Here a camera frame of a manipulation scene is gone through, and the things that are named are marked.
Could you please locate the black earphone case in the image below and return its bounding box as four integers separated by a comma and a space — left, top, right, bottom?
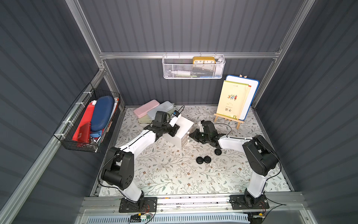
203, 156, 212, 164
196, 156, 204, 164
214, 148, 222, 155

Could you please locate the white drawer cabinet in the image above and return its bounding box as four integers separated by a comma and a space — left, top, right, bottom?
163, 117, 194, 149

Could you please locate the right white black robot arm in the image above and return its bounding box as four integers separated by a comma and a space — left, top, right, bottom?
189, 120, 280, 203

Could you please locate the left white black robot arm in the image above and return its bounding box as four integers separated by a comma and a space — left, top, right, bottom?
98, 110, 181, 203

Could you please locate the green book box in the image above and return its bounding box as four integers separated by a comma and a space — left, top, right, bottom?
138, 108, 174, 124

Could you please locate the grey-blue pencil case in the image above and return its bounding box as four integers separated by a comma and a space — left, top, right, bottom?
147, 101, 174, 120

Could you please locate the wooden easel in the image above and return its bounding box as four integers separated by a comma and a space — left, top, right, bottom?
213, 74, 248, 130

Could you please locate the pink pencil case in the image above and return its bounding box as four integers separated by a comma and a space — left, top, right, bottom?
133, 99, 160, 118

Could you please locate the yellow booklet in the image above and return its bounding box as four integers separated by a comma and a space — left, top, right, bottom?
216, 80, 252, 120

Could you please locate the navy blue case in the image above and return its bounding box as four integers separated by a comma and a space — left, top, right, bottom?
91, 96, 114, 132

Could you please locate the blue-framed whiteboard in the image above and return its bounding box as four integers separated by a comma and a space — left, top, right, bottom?
225, 75, 260, 120

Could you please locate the yellow clock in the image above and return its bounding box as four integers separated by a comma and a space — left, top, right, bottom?
193, 57, 216, 64

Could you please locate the red folder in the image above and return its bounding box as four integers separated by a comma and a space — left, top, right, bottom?
72, 100, 97, 143

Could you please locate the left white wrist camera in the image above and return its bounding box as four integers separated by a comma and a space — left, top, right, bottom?
169, 110, 181, 127

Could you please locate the white wire wall basket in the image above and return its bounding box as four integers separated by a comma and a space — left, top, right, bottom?
162, 54, 226, 79

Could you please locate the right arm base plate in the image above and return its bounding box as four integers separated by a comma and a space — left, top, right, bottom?
229, 195, 270, 211

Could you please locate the black wire side basket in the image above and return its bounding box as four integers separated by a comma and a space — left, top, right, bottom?
54, 84, 121, 153

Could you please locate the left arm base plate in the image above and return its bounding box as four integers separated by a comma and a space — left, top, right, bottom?
118, 197, 158, 213

